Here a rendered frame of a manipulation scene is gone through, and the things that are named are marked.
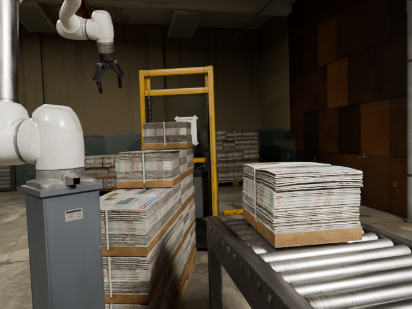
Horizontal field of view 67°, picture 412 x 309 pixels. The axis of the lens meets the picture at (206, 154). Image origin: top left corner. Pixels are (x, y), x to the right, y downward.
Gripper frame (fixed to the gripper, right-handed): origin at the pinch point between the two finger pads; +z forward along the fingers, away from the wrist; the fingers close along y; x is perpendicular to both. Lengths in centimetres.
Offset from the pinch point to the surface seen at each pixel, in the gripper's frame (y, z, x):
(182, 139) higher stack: 66, 59, 6
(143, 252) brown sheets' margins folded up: -38, 55, -68
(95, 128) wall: 287, 281, 531
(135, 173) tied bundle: 2, 54, -12
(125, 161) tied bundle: 0.6, 47.6, -5.0
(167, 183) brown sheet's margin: 12, 58, -32
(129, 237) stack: -40, 49, -61
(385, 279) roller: -34, 6, -157
